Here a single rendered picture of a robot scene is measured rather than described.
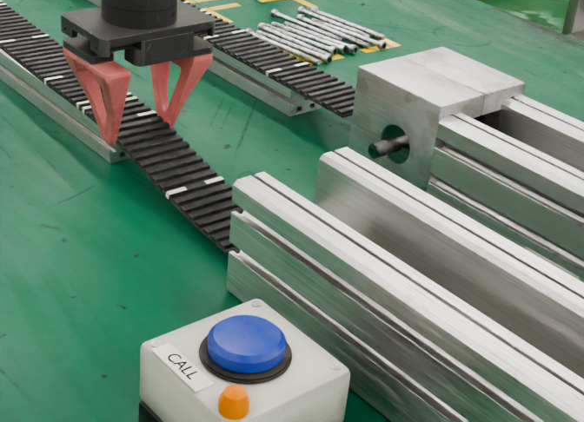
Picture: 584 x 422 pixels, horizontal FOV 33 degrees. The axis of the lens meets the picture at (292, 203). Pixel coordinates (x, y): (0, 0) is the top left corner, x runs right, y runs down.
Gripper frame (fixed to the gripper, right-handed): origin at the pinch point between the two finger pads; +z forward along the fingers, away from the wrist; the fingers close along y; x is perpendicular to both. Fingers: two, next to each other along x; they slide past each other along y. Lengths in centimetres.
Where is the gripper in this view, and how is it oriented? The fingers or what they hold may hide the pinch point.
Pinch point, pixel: (137, 125)
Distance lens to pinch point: 81.8
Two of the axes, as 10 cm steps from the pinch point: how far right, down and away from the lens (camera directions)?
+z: -0.9, 8.7, 4.8
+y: 7.6, -2.6, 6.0
